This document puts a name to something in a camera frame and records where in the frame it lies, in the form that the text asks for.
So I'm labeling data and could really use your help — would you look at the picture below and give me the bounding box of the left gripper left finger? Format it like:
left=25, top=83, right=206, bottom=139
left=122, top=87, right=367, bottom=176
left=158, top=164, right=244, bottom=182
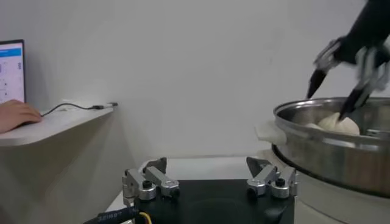
left=121, top=156, right=181, bottom=201

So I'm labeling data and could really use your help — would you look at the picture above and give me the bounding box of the black sleeved wrist cable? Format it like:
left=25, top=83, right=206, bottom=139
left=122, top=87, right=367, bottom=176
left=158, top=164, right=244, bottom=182
left=82, top=206, right=140, bottom=224

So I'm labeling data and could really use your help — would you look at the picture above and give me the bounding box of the stainless steel steamer basket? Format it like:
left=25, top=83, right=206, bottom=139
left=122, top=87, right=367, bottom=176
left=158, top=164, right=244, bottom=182
left=272, top=96, right=390, bottom=198

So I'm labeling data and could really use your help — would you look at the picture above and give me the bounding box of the black USB cable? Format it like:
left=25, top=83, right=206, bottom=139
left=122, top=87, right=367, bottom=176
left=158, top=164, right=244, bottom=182
left=41, top=102, right=104, bottom=118

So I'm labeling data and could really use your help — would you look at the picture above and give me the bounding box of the white side table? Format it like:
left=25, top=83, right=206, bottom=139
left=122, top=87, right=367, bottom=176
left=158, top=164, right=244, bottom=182
left=0, top=103, right=119, bottom=147

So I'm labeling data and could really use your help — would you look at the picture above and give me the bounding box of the yellow wire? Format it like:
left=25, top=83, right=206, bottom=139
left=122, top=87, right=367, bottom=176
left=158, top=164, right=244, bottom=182
left=138, top=211, right=153, bottom=224

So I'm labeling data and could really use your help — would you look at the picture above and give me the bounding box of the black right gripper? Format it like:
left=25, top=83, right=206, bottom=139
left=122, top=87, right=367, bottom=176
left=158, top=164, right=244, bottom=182
left=306, top=0, right=390, bottom=121

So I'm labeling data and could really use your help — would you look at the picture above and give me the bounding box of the person's bare hand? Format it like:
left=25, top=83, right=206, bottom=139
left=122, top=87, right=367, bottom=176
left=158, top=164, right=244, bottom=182
left=0, top=99, right=43, bottom=135

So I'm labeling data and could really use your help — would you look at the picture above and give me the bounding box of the laptop screen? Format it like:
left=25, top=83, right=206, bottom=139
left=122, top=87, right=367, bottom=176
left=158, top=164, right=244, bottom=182
left=0, top=38, right=27, bottom=106

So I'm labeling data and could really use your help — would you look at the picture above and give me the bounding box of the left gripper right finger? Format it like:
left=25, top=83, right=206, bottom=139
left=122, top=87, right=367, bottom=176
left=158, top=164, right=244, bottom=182
left=245, top=156, right=299, bottom=199

